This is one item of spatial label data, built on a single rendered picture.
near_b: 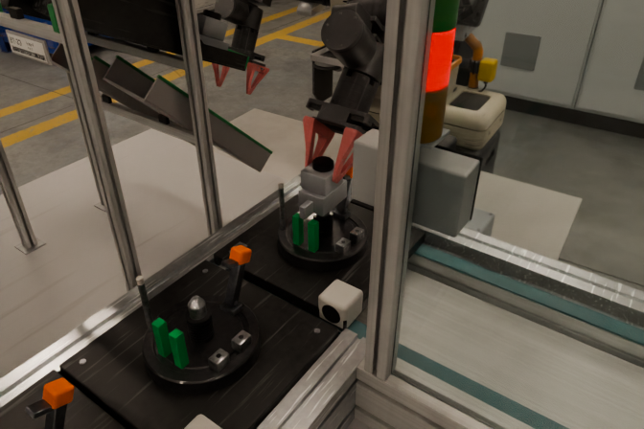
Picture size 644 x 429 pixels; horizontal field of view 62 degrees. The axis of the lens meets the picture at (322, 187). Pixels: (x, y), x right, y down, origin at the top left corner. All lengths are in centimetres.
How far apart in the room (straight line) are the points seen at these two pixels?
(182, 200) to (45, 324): 38
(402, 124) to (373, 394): 36
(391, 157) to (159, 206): 75
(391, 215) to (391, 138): 8
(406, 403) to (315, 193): 30
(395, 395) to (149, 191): 75
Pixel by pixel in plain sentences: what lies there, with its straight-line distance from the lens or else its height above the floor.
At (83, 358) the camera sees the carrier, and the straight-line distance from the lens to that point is 73.
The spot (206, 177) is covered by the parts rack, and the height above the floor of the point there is 105.
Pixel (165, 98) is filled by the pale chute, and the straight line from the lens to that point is 82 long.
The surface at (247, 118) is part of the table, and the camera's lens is 152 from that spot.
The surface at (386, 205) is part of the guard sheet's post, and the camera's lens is 52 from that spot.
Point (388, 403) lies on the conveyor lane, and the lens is 69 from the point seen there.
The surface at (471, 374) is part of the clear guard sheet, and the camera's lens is 60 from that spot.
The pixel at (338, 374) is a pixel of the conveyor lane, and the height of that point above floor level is 96.
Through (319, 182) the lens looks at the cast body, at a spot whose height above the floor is 110.
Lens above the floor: 148
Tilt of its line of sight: 32 degrees down
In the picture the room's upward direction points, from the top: straight up
